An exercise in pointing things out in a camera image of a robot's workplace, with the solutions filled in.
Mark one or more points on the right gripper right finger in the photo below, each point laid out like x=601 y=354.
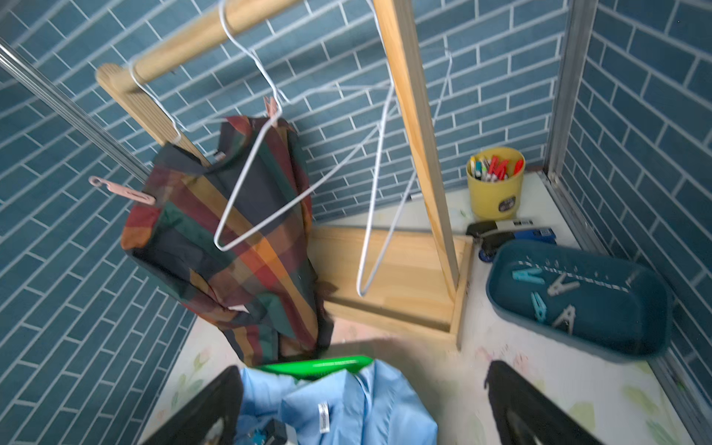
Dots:
x=523 y=415

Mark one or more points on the yellow pen cup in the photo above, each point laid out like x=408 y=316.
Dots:
x=495 y=180

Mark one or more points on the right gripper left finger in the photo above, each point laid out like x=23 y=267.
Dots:
x=209 y=418

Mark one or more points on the wooden clothes rack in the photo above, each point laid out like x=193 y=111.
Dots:
x=421 y=286

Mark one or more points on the green plastic basket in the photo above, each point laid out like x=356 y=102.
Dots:
x=316 y=369

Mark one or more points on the light blue shirt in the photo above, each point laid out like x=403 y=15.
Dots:
x=375 y=406

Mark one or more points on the blue black stapler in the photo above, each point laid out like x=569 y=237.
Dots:
x=491 y=244

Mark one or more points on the teal clothespin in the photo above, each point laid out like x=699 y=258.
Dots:
x=540 y=307
x=529 y=275

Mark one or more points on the pink clothespin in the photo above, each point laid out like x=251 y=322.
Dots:
x=271 y=106
x=122 y=191

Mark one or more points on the black white stapler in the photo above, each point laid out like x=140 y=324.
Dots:
x=477 y=230

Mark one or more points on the white XL brand label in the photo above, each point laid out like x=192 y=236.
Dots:
x=324 y=417

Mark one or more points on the teal storage box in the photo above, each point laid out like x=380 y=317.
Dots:
x=624 y=309

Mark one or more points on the dark multicolour plaid shirt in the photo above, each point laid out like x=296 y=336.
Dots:
x=230 y=240

